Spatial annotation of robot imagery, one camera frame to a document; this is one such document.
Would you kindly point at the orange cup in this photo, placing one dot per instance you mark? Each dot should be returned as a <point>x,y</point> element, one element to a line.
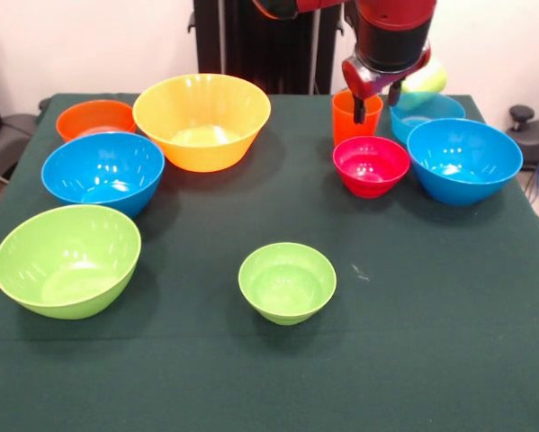
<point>343,121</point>

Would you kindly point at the small ribbed blue bowl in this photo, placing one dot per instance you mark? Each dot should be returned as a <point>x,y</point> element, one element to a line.
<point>431,112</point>

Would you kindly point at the large yellow bowl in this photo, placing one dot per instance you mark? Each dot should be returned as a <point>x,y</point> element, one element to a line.
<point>201,144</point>

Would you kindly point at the large green bowl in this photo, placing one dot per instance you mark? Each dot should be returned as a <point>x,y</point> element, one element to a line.
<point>66,256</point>

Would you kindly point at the dark green table cloth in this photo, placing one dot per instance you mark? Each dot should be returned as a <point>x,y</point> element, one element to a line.
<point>269,360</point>

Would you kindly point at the green cup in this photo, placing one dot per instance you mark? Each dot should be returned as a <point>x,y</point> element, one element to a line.
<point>426,81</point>

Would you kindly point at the large blue bowl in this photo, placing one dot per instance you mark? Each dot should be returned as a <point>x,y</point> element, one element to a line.
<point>462,153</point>
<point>71,166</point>

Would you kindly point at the grey base leg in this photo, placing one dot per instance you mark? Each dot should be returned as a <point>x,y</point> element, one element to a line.
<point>8,135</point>

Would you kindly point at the orange bowl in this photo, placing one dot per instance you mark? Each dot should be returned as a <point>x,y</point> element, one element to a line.
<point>89,114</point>

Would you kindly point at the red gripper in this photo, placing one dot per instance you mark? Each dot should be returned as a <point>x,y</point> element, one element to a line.
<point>363,83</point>

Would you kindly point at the small green bowl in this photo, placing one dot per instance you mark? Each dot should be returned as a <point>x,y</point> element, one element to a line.
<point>287,288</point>

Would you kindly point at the small pink bowl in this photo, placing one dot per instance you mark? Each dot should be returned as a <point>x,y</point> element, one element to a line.
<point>370,166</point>

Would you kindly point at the black chair base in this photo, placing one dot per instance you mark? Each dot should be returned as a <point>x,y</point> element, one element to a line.
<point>534,139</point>

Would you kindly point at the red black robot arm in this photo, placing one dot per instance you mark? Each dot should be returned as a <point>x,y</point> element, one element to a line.
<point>395,45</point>

